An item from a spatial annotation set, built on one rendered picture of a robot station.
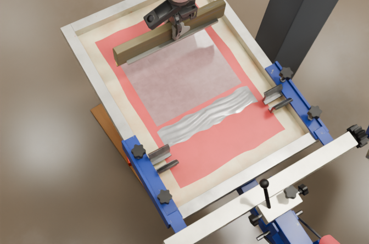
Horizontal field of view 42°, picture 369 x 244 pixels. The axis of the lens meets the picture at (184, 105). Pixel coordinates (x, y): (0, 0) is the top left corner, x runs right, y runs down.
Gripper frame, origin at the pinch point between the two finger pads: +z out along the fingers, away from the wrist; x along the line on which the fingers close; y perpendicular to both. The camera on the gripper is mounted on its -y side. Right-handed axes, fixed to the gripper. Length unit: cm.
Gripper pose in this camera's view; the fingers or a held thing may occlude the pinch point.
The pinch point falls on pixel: (170, 33)
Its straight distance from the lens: 160.5
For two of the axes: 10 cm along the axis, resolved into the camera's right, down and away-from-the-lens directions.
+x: -5.1, -8.0, 3.2
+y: 8.6, -4.4, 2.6
